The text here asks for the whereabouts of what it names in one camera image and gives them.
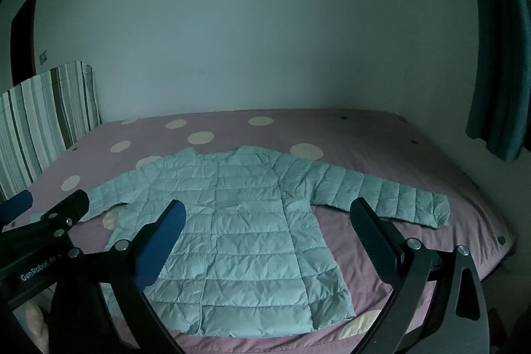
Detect striped headboard cushion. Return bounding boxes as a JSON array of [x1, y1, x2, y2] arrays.
[[0, 61, 103, 202]]

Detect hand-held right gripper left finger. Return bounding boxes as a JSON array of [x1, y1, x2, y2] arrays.
[[54, 199, 187, 354]]

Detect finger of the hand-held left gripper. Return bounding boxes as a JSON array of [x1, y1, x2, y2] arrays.
[[0, 189, 91, 270], [0, 190, 34, 227]]

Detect teal curtain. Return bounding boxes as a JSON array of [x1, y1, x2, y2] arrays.
[[460, 0, 531, 162]]

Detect light blue puffer jacket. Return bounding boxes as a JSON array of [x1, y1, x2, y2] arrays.
[[85, 145, 451, 338]]

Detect dark door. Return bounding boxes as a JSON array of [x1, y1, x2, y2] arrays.
[[10, 0, 39, 88]]

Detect pale cloth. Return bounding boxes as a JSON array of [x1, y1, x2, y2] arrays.
[[12, 283, 57, 354]]

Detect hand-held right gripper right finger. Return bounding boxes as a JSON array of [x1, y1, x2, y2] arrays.
[[349, 197, 491, 354]]

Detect bed with pink dotted sheet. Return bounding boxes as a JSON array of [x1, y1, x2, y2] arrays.
[[0, 107, 519, 354]]

